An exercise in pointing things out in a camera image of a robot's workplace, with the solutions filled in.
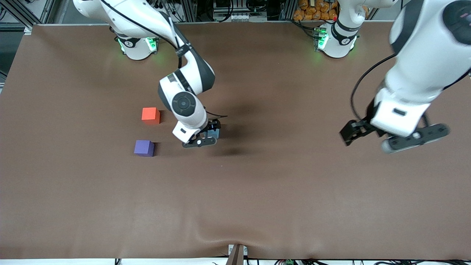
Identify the orange foam block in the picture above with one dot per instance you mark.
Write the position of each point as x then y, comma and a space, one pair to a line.
151, 115

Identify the blue foam block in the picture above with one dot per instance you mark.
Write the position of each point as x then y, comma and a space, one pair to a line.
214, 134

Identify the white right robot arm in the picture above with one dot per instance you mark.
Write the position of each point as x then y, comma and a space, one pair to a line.
184, 105

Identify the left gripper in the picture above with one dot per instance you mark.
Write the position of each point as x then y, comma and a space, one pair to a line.
362, 126

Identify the brown table cloth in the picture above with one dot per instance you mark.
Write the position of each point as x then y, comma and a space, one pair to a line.
235, 202

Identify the purple foam block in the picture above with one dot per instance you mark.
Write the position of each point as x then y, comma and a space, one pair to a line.
144, 148

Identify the green terminal connector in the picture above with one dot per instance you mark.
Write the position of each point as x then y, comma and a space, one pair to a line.
289, 262

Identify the aluminium frame post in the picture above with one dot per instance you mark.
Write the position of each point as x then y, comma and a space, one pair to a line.
25, 13
189, 10
287, 9

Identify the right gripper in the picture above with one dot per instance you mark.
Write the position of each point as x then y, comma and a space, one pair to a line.
213, 125

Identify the bag of orange snacks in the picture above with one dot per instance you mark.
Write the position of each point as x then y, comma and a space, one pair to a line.
312, 11

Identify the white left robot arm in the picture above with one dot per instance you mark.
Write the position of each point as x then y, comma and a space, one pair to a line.
423, 48

